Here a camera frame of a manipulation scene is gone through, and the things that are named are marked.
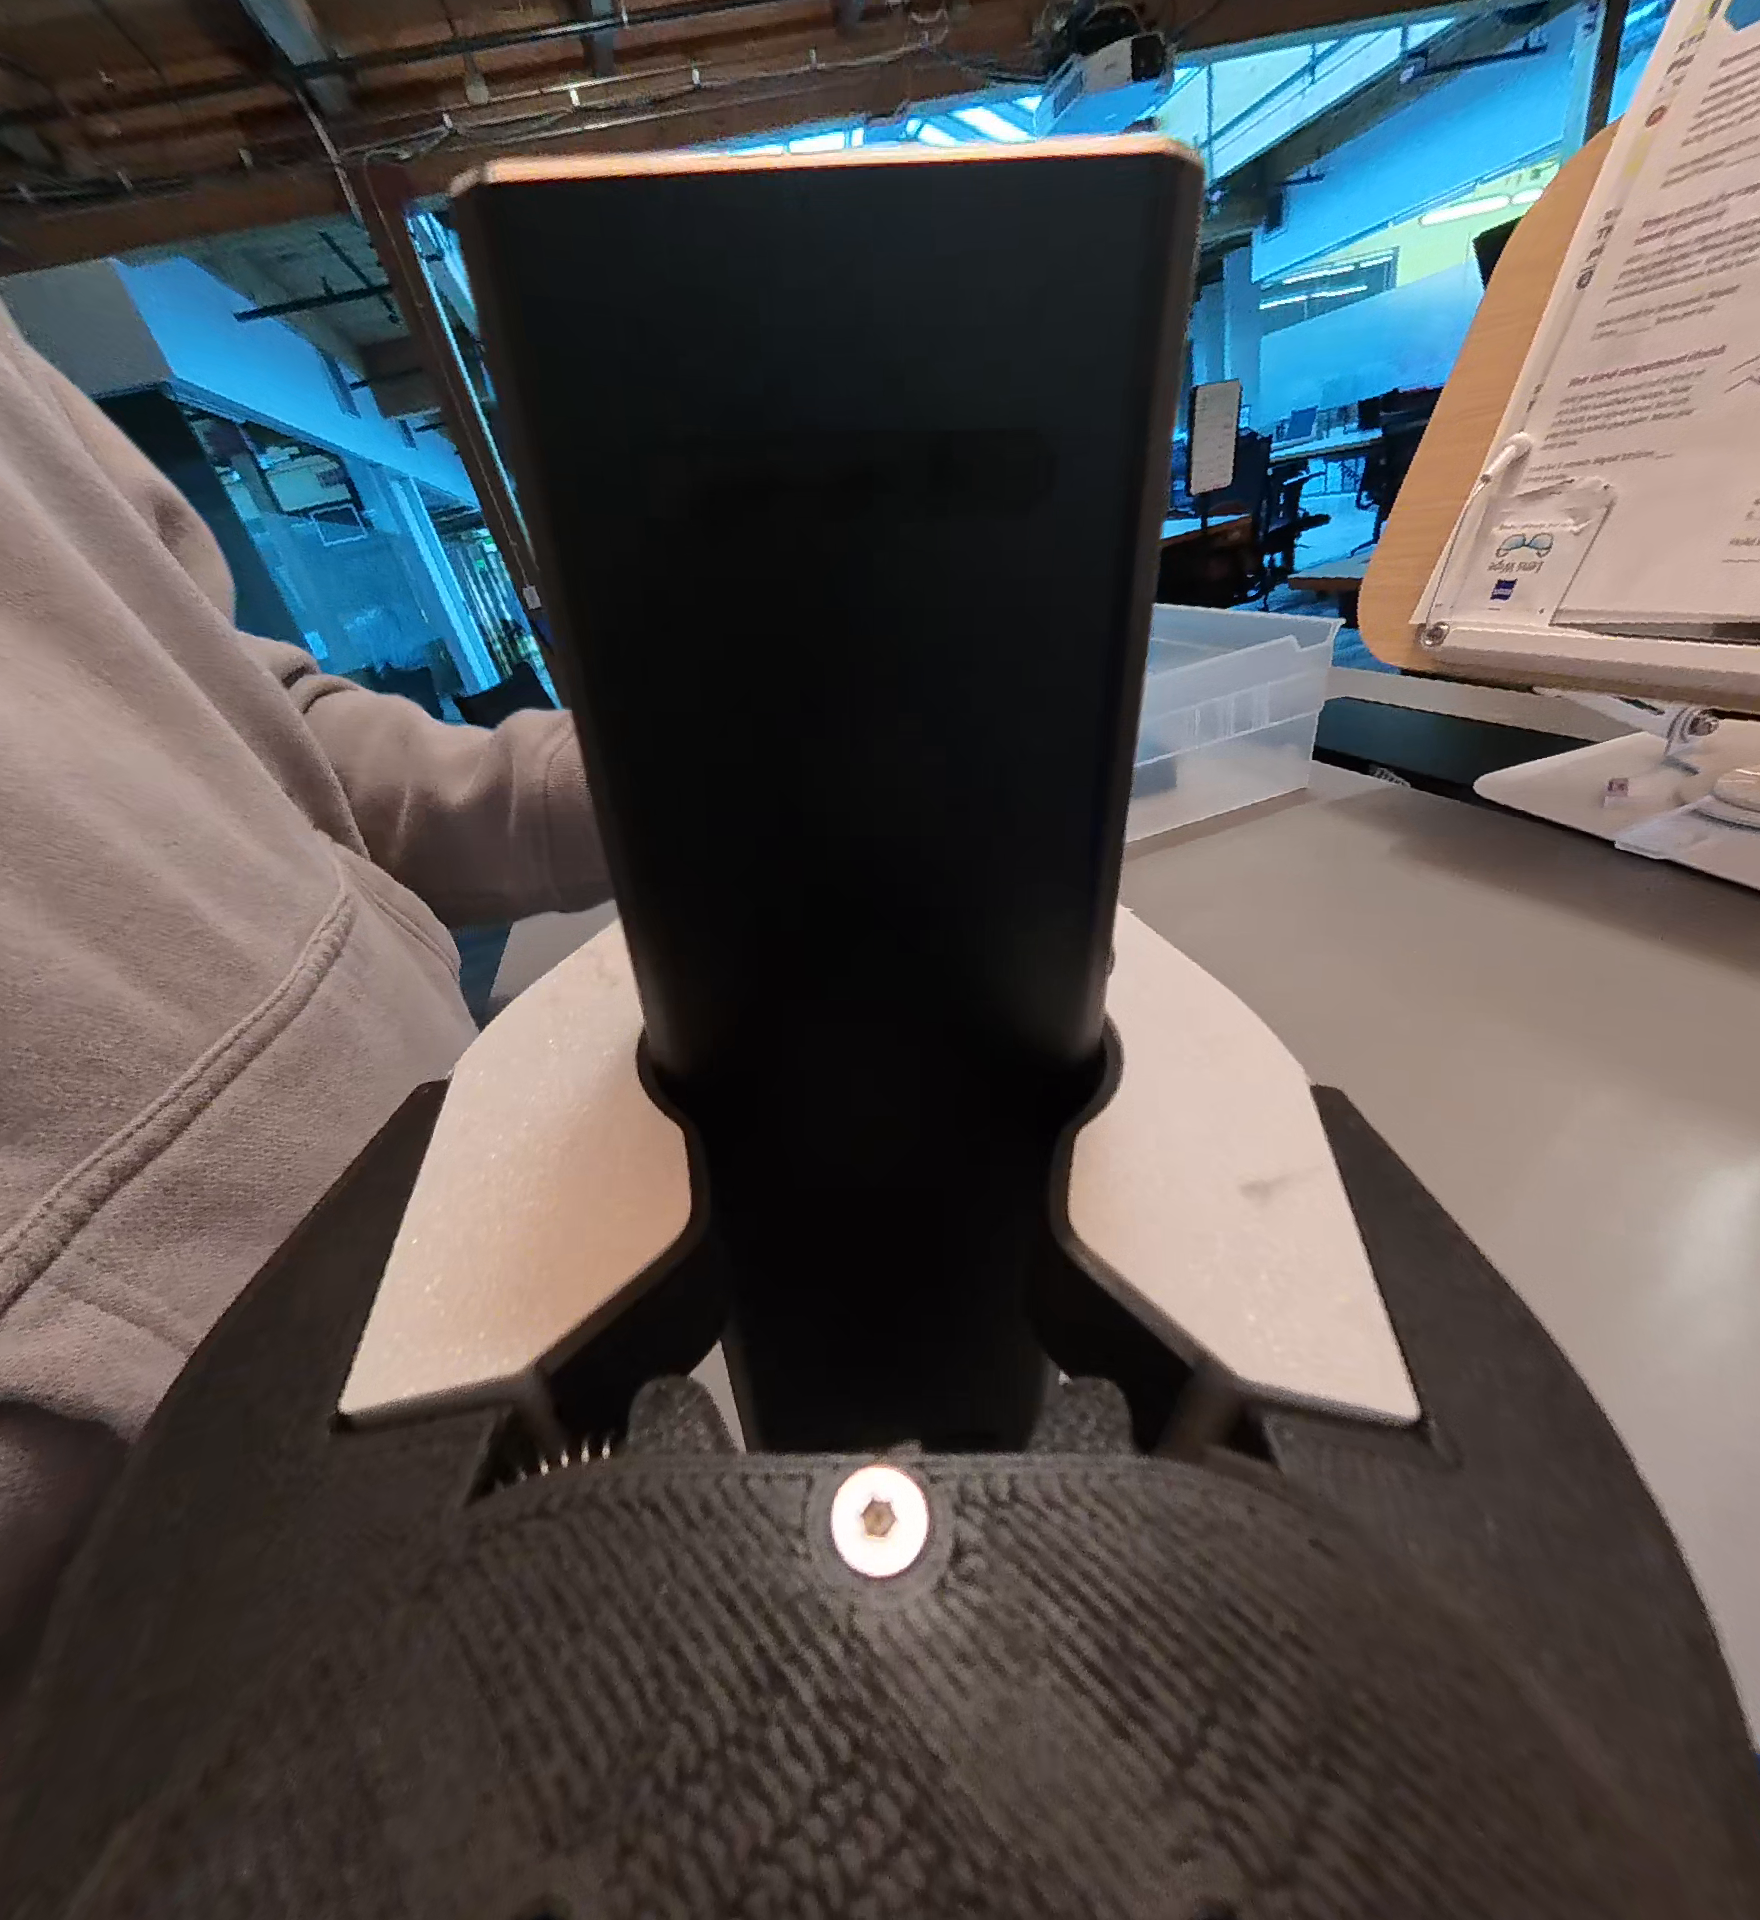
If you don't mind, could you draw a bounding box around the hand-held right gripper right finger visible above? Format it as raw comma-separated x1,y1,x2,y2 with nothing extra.
1032,905,1425,1428

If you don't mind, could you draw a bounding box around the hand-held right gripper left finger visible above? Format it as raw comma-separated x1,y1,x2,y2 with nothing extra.
339,916,739,1428

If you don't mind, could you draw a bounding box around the black rectangular device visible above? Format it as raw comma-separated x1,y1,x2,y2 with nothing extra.
453,137,1209,1454

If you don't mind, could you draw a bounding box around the person's left forearm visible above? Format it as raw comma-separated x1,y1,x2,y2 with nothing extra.
242,630,614,930

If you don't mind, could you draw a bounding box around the clear plastic bin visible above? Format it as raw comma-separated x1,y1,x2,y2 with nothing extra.
1127,606,1343,845

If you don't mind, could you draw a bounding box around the person's grey hoodie torso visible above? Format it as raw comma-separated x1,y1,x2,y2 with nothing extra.
0,177,484,1846

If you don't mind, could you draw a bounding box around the white stand base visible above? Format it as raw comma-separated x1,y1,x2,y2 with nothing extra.
1474,700,1760,917

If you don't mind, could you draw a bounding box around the black office chair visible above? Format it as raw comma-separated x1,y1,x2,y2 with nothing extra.
1236,450,1322,606

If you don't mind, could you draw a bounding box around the small clear wipe pouch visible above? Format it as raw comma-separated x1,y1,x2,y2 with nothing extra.
1410,437,1617,630

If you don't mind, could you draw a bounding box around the wooden document stand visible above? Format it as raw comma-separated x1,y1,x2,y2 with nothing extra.
1358,121,1760,727

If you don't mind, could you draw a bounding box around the printed instruction sheet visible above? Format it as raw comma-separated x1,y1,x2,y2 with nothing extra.
1517,0,1760,629

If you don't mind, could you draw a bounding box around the ceiling projector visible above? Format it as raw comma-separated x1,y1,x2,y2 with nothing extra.
1035,29,1177,135

